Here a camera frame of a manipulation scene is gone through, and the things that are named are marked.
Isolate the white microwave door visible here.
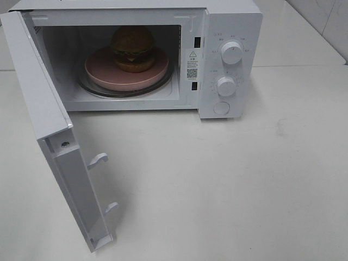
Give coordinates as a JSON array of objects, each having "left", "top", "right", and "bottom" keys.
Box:
[{"left": 1, "top": 11, "right": 113, "bottom": 252}]

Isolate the burger with lettuce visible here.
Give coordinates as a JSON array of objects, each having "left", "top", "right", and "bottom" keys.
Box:
[{"left": 110, "top": 26, "right": 155, "bottom": 73}]

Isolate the pink round plate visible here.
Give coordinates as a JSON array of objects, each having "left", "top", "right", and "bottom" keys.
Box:
[{"left": 84, "top": 47, "right": 170, "bottom": 91}]

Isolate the white microwave oven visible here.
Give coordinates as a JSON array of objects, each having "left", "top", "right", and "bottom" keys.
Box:
[{"left": 1, "top": 1, "right": 263, "bottom": 119}]

